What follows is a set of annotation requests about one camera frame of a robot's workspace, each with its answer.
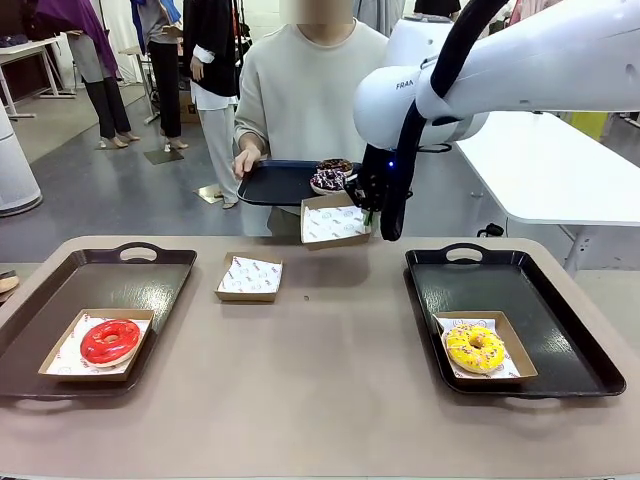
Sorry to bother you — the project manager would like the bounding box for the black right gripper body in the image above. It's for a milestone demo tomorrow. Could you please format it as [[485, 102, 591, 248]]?
[[359, 143, 399, 202]]

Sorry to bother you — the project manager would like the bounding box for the chocolate sprinkled donut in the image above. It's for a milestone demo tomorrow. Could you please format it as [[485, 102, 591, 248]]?
[[315, 157, 355, 176]]

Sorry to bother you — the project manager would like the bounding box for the purple donut with white drizzle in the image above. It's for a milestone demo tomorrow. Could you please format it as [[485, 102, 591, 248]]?
[[309, 169, 351, 196]]

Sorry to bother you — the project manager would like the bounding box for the white printed paper liner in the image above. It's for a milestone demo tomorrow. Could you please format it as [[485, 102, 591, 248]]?
[[304, 203, 369, 242], [47, 313, 151, 376], [433, 314, 521, 381], [217, 255, 284, 294]]

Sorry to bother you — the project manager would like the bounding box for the brown cardboard food box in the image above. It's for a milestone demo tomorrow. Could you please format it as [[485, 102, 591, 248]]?
[[37, 307, 156, 383], [299, 192, 374, 251], [213, 251, 285, 304], [431, 310, 539, 386]]

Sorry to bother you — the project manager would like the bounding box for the black serving tray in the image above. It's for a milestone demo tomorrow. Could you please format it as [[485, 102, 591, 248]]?
[[236, 158, 364, 208]]

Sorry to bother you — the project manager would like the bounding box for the yellow sprinkled donut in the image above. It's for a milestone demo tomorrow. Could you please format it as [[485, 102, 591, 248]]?
[[444, 323, 506, 375]]

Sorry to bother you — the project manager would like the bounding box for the red glazed donut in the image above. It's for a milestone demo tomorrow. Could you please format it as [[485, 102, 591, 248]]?
[[79, 318, 143, 370]]

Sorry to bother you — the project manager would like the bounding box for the person's right forearm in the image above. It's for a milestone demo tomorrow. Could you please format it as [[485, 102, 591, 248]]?
[[234, 107, 274, 151]]

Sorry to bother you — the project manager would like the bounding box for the person's right hand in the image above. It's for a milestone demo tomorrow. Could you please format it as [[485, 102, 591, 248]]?
[[233, 148, 262, 180]]

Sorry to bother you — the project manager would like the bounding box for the person in light loose top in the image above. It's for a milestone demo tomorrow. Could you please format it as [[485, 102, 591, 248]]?
[[233, 0, 391, 239]]

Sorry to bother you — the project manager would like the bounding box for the large white table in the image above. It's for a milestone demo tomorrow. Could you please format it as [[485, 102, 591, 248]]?
[[454, 110, 640, 279]]

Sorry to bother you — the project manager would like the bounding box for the person in black clothes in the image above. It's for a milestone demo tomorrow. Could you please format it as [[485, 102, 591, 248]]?
[[413, 0, 461, 19]]

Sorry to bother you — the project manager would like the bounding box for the cardboard carton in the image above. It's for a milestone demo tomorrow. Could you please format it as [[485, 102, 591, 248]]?
[[178, 90, 201, 124]]

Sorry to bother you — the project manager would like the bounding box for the mannequin with black jacket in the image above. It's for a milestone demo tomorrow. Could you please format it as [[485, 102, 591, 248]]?
[[182, 0, 247, 210]]

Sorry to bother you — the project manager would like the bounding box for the mannequin with yellow dress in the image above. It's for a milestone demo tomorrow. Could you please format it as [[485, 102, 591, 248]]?
[[569, 112, 610, 142]]

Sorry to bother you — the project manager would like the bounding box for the mannequin with pink top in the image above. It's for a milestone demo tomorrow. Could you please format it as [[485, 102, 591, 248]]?
[[509, 0, 556, 26]]

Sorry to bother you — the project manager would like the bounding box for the mannequin with black trousers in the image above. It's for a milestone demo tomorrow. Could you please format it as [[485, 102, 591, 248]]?
[[130, 0, 191, 151]]

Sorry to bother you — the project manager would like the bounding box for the mannequin with purple garment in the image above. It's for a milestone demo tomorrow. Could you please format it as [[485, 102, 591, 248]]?
[[34, 0, 142, 150]]

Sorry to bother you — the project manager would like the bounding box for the white cylindrical column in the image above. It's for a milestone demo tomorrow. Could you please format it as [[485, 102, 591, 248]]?
[[0, 102, 44, 217]]

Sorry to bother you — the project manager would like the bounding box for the white desk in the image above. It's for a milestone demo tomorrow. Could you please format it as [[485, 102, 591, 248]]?
[[0, 33, 77, 122]]

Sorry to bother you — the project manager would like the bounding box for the tan and dark rounded object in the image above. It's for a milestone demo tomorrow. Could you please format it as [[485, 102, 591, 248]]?
[[0, 269, 21, 304]]

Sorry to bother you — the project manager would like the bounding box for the gold mannequin base plate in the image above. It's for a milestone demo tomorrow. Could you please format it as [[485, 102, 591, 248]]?
[[193, 182, 226, 204]]

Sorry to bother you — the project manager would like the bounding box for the dark mannequin base plate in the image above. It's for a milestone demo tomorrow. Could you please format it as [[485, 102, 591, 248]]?
[[143, 148, 185, 166]]

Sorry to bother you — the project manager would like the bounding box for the black tray with handles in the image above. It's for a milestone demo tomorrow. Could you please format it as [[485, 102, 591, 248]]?
[[403, 243, 628, 401]]

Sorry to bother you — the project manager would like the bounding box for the brown tray with handles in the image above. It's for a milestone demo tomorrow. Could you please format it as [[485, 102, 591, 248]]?
[[0, 242, 199, 410]]

